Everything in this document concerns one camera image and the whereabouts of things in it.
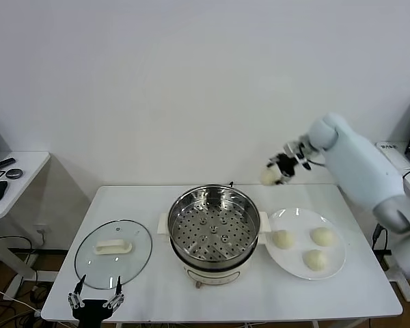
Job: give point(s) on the black bar shaped device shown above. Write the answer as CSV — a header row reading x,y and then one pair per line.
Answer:
x,y
7,163

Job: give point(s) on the white printed desk label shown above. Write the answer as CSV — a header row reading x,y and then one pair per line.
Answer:
x,y
387,147

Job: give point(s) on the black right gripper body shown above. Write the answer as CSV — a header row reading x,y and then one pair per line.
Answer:
x,y
287,165

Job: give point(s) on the white steamed baozi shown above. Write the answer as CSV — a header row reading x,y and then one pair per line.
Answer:
x,y
269,176
315,260
323,236
283,239

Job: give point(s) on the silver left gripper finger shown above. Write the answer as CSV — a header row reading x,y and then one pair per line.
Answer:
x,y
117,299
74,300

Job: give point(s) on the cream electric cooker base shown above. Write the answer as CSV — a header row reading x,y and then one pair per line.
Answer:
x,y
213,275

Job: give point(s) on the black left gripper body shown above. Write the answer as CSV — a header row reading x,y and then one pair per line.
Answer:
x,y
90,309

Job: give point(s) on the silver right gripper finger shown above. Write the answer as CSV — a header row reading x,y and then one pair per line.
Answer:
x,y
284,179
276,159

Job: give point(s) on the stainless steel steamer basket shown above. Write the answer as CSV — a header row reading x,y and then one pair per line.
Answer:
x,y
191,205

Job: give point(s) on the round dark grey disc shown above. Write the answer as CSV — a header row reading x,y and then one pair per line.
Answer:
x,y
14,173

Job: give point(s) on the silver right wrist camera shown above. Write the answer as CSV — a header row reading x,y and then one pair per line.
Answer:
x,y
294,147

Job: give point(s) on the white wall socket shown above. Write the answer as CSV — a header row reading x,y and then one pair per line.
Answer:
x,y
41,228

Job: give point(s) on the round white plate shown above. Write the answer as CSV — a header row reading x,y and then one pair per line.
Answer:
x,y
294,263

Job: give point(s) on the round glass pot lid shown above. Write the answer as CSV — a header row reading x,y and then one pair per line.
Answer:
x,y
99,266

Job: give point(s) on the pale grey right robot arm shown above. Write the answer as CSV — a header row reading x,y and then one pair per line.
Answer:
x,y
362,164

